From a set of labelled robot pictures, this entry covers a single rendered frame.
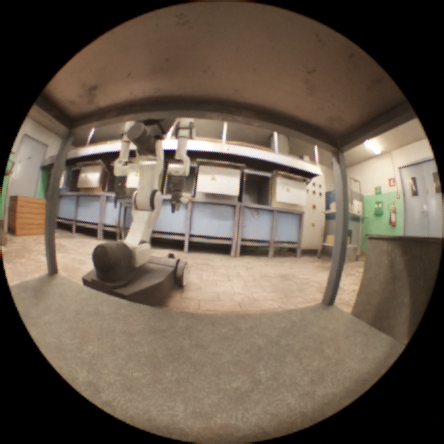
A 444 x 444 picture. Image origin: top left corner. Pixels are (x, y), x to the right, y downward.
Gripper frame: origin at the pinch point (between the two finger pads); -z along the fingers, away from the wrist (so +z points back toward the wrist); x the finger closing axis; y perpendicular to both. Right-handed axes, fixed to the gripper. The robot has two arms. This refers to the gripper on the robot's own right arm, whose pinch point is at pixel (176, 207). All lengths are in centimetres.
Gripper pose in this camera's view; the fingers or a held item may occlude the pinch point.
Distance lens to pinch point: 94.3
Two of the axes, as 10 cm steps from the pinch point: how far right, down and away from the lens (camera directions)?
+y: -10.0, -0.9, -0.3
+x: -0.1, -1.8, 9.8
